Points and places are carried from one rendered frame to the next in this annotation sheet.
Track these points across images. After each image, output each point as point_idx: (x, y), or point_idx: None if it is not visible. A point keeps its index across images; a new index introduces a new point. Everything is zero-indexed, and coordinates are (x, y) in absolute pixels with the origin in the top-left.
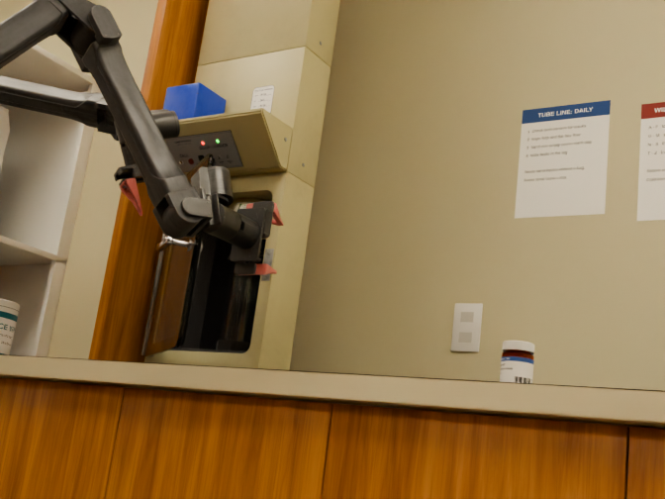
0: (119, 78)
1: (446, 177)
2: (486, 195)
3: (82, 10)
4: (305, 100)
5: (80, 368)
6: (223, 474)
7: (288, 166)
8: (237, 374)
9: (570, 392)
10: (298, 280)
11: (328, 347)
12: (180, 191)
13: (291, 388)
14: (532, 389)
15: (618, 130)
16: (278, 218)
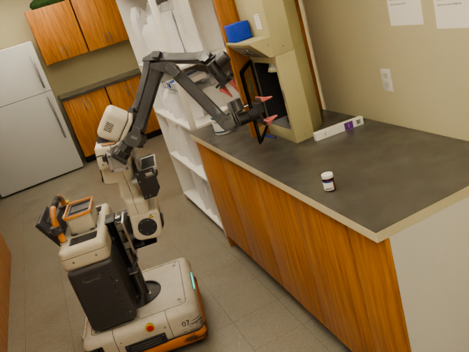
0: (186, 86)
1: (361, 3)
2: (377, 12)
3: (164, 68)
4: (271, 18)
5: (234, 160)
6: (275, 200)
7: (275, 54)
8: (264, 175)
9: (326, 208)
10: (301, 91)
11: (345, 85)
12: (222, 120)
13: (275, 184)
14: (319, 204)
15: None
16: (266, 99)
